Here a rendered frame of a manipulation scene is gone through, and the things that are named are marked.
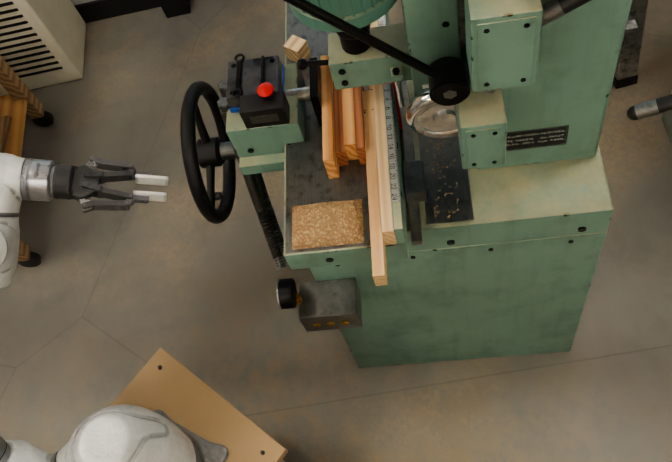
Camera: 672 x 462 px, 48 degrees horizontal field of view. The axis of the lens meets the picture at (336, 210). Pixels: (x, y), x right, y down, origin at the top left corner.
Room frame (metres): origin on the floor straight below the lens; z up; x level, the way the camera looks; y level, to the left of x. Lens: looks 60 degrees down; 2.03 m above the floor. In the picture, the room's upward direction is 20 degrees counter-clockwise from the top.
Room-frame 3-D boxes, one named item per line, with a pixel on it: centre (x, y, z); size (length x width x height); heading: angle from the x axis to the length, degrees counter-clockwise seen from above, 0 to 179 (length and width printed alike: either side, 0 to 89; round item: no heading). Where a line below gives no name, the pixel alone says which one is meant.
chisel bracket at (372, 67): (0.84, -0.15, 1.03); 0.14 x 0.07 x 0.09; 74
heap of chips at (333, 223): (0.64, 0.02, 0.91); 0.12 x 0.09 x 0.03; 74
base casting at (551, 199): (0.82, -0.24, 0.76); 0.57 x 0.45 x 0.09; 74
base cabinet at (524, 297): (0.82, -0.24, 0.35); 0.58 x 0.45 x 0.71; 74
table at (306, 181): (0.88, -0.03, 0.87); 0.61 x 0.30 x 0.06; 164
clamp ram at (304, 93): (0.89, -0.01, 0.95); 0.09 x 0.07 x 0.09; 164
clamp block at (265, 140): (0.91, 0.06, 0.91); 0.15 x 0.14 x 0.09; 164
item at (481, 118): (0.65, -0.26, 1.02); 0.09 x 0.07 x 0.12; 164
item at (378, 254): (0.81, -0.12, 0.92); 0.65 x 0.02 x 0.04; 164
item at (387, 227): (0.85, -0.15, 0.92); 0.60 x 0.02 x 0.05; 164
